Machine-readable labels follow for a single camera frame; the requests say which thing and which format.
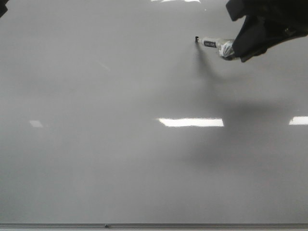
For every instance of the white black-tipped whiteboard marker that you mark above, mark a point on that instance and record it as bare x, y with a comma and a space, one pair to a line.
223, 46

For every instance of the dark object at left edge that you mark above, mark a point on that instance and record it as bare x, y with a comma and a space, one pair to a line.
3, 7

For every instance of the white glossy whiteboard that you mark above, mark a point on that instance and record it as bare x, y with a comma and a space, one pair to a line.
110, 113

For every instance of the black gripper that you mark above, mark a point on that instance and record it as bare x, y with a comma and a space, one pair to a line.
266, 22

